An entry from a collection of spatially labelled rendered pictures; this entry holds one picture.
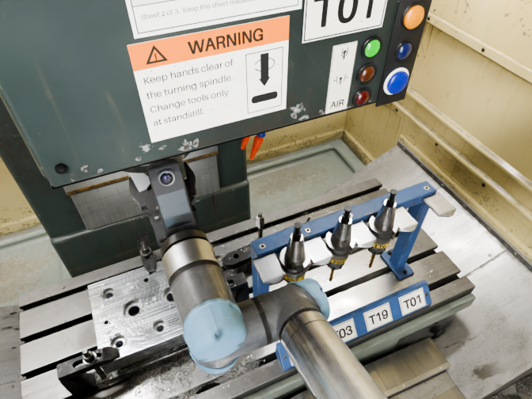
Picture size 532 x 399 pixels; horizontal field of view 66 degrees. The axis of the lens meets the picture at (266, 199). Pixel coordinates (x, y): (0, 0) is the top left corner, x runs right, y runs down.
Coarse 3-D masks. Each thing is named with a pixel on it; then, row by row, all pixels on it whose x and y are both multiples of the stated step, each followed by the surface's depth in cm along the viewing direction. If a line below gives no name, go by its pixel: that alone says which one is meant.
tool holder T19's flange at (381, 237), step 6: (372, 216) 93; (372, 222) 91; (396, 222) 91; (372, 228) 90; (396, 228) 90; (378, 234) 89; (384, 234) 89; (390, 234) 91; (378, 240) 91; (384, 240) 90
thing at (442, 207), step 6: (438, 192) 99; (426, 198) 98; (432, 198) 98; (438, 198) 98; (444, 198) 98; (432, 204) 96; (438, 204) 96; (444, 204) 96; (450, 204) 96; (432, 210) 96; (438, 210) 95; (444, 210) 95; (450, 210) 95; (438, 216) 94; (444, 216) 94; (450, 216) 94
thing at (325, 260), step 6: (306, 240) 89; (312, 240) 89; (318, 240) 89; (306, 246) 88; (312, 246) 88; (318, 246) 88; (324, 246) 88; (312, 252) 87; (318, 252) 87; (324, 252) 87; (330, 252) 87; (312, 258) 86; (318, 258) 86; (324, 258) 86; (330, 258) 86; (312, 264) 85; (318, 264) 85; (324, 264) 85
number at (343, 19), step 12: (348, 0) 41; (360, 0) 41; (372, 0) 42; (336, 12) 41; (348, 12) 42; (360, 12) 42; (372, 12) 43; (336, 24) 42; (348, 24) 43; (360, 24) 43
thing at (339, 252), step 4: (328, 232) 89; (328, 236) 89; (352, 236) 89; (328, 240) 88; (352, 240) 88; (328, 244) 87; (352, 244) 87; (328, 248) 88; (332, 248) 86; (336, 248) 86; (340, 248) 86; (344, 248) 86; (348, 248) 88; (352, 248) 87; (332, 252) 87; (336, 252) 86; (340, 252) 86; (344, 252) 86; (348, 252) 89; (336, 256) 88; (340, 256) 87; (344, 256) 87
